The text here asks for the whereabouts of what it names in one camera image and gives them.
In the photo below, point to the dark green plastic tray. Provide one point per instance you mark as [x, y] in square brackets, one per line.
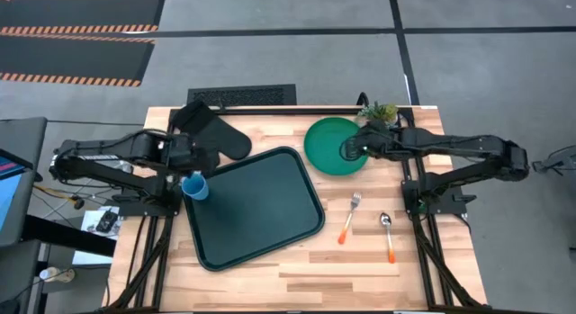
[256, 206]

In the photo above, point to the black desk beam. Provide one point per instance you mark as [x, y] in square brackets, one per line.
[67, 235]

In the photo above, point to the grey desk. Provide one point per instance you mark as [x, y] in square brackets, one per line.
[22, 134]

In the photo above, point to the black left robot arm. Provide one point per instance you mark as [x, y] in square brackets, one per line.
[112, 147]

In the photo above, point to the blue plastic cup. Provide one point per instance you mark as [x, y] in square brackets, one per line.
[195, 188]

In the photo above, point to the black hazard-striped floor mat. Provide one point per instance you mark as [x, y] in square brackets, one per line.
[72, 57]
[81, 10]

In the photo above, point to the white paper sheet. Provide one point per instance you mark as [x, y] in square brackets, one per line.
[90, 219]

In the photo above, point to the black oven mitt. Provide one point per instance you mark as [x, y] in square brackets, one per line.
[225, 138]

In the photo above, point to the black keyboard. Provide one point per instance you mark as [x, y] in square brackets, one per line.
[243, 95]

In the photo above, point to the small green plant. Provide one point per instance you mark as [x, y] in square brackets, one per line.
[380, 111]

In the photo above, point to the small black device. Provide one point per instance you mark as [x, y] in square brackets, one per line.
[106, 221]

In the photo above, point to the monitor with blue screen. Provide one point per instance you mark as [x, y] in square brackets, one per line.
[6, 192]

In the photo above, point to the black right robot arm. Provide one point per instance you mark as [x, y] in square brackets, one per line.
[450, 143]

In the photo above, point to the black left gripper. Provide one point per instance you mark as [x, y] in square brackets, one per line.
[191, 154]

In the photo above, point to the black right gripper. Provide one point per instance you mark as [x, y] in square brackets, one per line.
[381, 140]

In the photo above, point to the green plastic plate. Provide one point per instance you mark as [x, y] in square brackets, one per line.
[321, 147]

